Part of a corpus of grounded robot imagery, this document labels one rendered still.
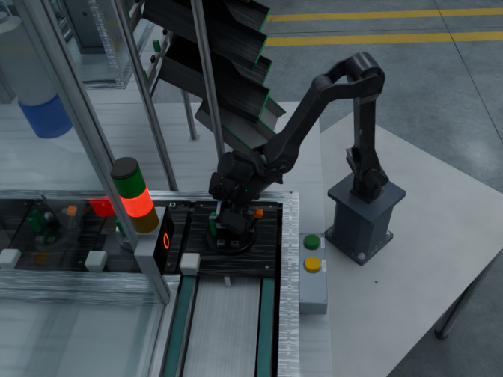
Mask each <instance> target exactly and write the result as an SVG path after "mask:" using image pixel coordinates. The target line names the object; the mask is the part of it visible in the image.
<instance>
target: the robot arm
mask: <svg viewBox="0 0 503 377"><path fill-rule="evenodd" d="M342 76H347V81H348V83H339V84H335V83H336V81H337V80H339V78H340V77H342ZM384 82H385V73H384V71H383V70H382V68H381V67H380V66H379V65H378V63H377V62H376V61H375V60H374V59H373V58H372V56H371V55H370V54H368V53H367V52H358V53H356V54H354V55H353V56H350V57H348V58H345V59H343V60H341V61H338V62H337V63H336V64H334V65H333V66H332V67H331V68H330V69H329V70H328V71H327V72H325V73H322V74H320V75H318V76H316V77H314V79H313V80H312V82H311V86H310V88H309V89H308V92H307V93H306V95H305V96H304V97H303V99H302V101H301V103H300V104H299V105H298V107H297V109H296V110H295V112H294V113H293V115H292V116H291V118H290V119H289V121H288V122H287V124H286V126H285V127H284V128H283V129H282V131H281V132H279V133H277V134H275V135H273V136H272V137H271V138H270V140H269V141H268V142H267V143H265V144H262V145H260V146H258V147H255V148H252V149H250V150H249V152H250V154H251V155H250V156H248V155H246V154H244V153H241V152H240V151H239V150H235V149H234V150H233V151H232V152H226V153H223V155H222V156H221V158H220V160H219V163H218V166H217V172H214V173H212V176H211V179H210V186H209V191H208V192H209V194H210V195H212V198H213V199H216V200H219V201H227V202H228V203H229V204H228V205H229V206H230V208H227V209H226V208H224V207H223V206H220V211H219V215H218V216H217V217H216V219H215V220H214V222H216V223H217V224H218V223H220V225H221V226H222V227H224V228H226V229H228V230H230V231H232V232H234V233H236V234H239V235H240V234H241V233H243V232H244V231H245V225H246V219H245V218H244V217H243V212H242V211H241V208H242V207H244V208H246V209H248V208H249V202H250V201H252V200H253V199H255V200H259V199H260V193H261V192H262V191H264V190H265V189H266V188H268V187H269V186H270V185H272V184H273V183H278V184H281V185H282V184H283V179H282V177H283V174H286V173H288V172H289V171H290V170H291V169H292V168H293V166H294V165H295V163H296V160H297V159H298V156H299V148H300V145H301V143H302V141H303V140H304V139H305V137H306V135H307V134H308V133H309V131H310V130H311V128H312V127H313V125H314V124H315V123H316V121H317V119H318V118H319V116H320V115H321V114H322V113H323V111H324V109H325V108H326V106H327V105H328V104H329V103H330V102H332V101H335V100H337V99H353V116H354V145H353V146H352V147H351V148H347V149H346V151H347V157H346V160H347V163H348V164H349V166H350V168H351V170H352V171H353V173H354V179H353V187H352V188H351V189H350V193H352V194H354V195H355V196H356V197H358V198H359V199H361V200H362V201H364V202H365V203H366V204H370V203H372V202H373V201H374V200H376V199H377V198H378V197H379V196H380V195H381V194H382V193H384V190H383V189H382V186H385V185H386V183H387V182H388V181H389V178H388V176H387V175H386V173H385V171H384V170H383V169H382V167H381V165H380V163H379V158H378V156H377V152H376V151H375V125H376V100H377V98H378V96H379V95H380V94H381V93H382V89H383V85H384ZM261 155H264V156H265V158H266V162H267V164H265V163H263V160H262V158H261Z"/></svg>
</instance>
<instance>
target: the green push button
mask: <svg viewBox="0 0 503 377"><path fill-rule="evenodd" d="M319 244H320V239H319V237H318V236H316V235H314V234H310V235H307V236H306V237H305V245H306V246H307V247H308V248H316V247H318V245H319Z"/></svg>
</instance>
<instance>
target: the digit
mask: <svg viewBox="0 0 503 377"><path fill-rule="evenodd" d="M160 243H161V246H162V249H163V251H164V253H165V256H166V258H167V256H168V250H169V247H170V244H171V237H170V234H169V232H168V228H167V226H166V223H165V225H164V228H163V231H162V236H161V239H160Z"/></svg>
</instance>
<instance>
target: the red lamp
mask: <svg viewBox="0 0 503 377"><path fill-rule="evenodd" d="M120 198H121V201H122V203H123V205H124V207H125V210H126V212H127V214H128V215H130V216H132V217H141V216H143V215H146V214H148V213H149V211H151V209H152V207H153V201H152V200H151V197H150V194H149V191H148V189H147V186H146V189H145V191H144V192H143V193H142V194H141V195H140V196H138V197H135V198H132V199H125V198H122V197H121V196H120Z"/></svg>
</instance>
